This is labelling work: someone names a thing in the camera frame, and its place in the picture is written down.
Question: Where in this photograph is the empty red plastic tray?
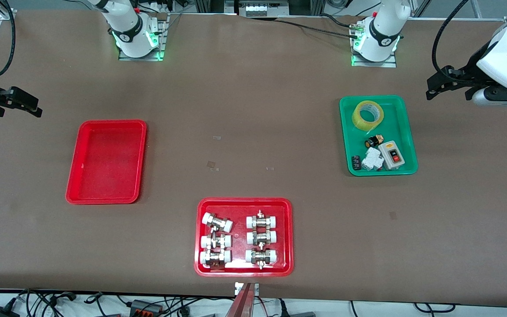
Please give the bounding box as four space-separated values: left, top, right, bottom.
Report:
65 120 147 205

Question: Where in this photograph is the grey switch box red button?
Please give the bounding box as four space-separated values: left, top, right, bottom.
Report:
378 140 406 170

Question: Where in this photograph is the short black table cable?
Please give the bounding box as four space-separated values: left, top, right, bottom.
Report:
319 13 357 29

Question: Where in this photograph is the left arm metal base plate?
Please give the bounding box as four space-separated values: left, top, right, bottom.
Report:
351 22 397 68

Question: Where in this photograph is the white circuit breaker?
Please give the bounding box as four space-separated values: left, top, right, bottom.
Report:
361 147 385 171

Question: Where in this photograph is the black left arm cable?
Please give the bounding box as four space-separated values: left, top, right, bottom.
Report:
432 0 507 76

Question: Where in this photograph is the silver profile bracket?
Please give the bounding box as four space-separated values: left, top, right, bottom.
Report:
235 282 260 296

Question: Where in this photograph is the long black table cable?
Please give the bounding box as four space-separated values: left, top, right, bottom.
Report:
276 18 360 39

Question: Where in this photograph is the white terminal block unit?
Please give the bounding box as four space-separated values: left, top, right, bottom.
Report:
236 0 290 18

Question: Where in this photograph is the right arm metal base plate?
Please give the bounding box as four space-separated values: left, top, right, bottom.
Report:
118 13 169 61

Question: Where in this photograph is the tilted white-capped metal fitting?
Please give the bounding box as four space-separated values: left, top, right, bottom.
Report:
202 212 233 233

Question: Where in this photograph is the red aluminium profile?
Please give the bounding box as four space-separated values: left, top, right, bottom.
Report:
225 283 256 317

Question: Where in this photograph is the red tray holding fittings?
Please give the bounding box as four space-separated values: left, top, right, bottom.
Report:
194 197 294 277

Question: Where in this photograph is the white-capped metal pipe fitting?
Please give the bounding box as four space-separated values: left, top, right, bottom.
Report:
246 210 278 229
246 230 278 246
200 233 232 250
245 249 278 269
199 250 232 268

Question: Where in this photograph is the yellow tape roll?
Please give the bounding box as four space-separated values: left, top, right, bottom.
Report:
352 100 384 131

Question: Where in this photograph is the green plastic tray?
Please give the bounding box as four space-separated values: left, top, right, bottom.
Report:
339 95 419 177

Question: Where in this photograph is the black orange connector box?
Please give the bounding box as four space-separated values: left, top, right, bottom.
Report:
130 299 165 316

